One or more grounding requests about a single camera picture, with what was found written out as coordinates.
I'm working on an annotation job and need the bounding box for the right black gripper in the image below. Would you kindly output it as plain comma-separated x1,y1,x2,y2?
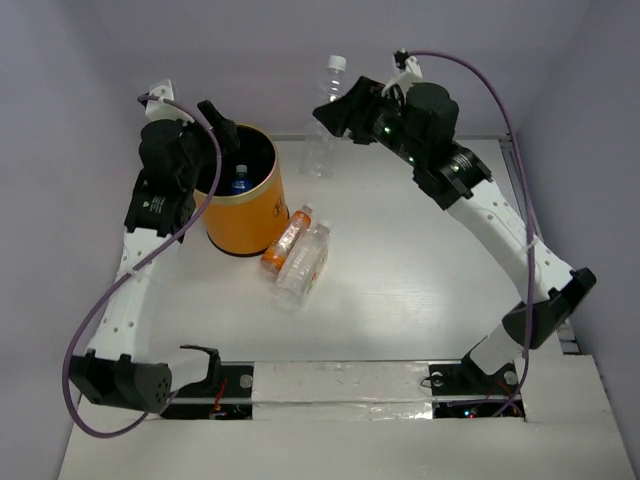
315,74,426,167

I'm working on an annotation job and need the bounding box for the clear bottle white cap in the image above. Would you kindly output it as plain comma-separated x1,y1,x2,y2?
300,55,347,177

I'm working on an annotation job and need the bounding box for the blue label water bottle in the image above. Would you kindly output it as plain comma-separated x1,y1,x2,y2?
231,164,253,195

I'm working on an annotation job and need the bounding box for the orange drink bottle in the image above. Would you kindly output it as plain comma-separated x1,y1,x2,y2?
261,203,313,275

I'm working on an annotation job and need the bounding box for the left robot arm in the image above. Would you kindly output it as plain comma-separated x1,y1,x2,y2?
62,93,240,414

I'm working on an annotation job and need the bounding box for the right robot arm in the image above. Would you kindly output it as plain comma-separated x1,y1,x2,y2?
313,77,596,392

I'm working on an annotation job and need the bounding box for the orange cylindrical bin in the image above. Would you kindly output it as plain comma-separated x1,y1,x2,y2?
201,124,289,257

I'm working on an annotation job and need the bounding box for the clear bottle colourful label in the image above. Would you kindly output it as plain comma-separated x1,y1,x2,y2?
274,220,332,310

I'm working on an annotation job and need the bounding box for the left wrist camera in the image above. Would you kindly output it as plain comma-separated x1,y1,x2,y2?
142,79,175,121

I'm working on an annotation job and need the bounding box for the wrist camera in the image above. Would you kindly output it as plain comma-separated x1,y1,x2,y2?
142,79,175,121
382,49,423,96

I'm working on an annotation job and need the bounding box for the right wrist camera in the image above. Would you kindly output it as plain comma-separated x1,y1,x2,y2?
382,49,423,96

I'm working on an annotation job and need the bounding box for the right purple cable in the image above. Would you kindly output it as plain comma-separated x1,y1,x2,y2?
407,50,540,417

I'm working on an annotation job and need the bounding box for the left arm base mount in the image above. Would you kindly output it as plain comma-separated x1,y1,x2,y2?
159,345,255,420

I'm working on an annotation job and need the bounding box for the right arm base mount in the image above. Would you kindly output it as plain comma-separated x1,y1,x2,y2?
420,354,525,419

